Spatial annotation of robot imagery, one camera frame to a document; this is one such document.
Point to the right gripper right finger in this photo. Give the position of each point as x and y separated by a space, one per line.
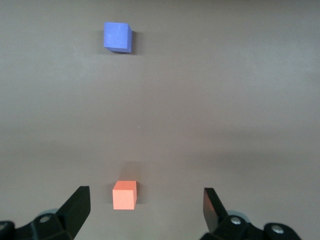
212 212

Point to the orange foam block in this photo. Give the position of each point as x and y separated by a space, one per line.
123 197

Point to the purple foam block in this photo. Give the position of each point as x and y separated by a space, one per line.
116 36

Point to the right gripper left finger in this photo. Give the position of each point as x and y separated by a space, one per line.
72 215

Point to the brown table cover sheet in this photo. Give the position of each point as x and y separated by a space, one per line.
200 100

